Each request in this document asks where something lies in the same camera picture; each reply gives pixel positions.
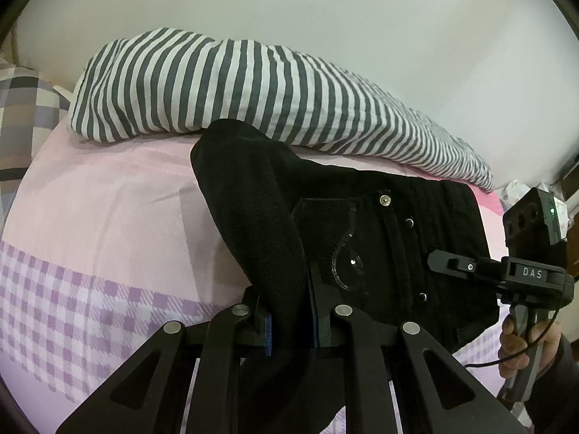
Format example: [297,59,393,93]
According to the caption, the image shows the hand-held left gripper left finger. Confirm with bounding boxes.
[56,287,274,434]

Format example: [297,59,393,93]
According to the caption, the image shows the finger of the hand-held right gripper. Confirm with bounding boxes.
[427,250,503,288]

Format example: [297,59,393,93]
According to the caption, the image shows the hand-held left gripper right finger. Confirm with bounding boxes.
[308,260,525,434]

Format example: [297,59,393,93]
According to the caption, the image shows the black pants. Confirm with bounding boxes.
[190,119,500,434]

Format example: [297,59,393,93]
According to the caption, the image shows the person's right forearm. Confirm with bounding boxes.
[520,335,579,434]

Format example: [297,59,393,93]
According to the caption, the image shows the person's right hand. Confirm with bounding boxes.
[499,314,564,379]

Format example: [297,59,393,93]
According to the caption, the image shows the white patterned pillow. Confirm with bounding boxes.
[500,180,550,213]

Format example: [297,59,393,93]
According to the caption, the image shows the pink and purple bed sheet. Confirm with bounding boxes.
[0,122,534,434]

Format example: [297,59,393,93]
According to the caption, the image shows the grey white striped pillow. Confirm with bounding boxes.
[69,28,495,192]

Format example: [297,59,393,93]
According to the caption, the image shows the purple grey plaid pillow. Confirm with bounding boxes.
[0,56,71,227]

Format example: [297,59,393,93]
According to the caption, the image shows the black cable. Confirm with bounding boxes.
[461,307,559,369]

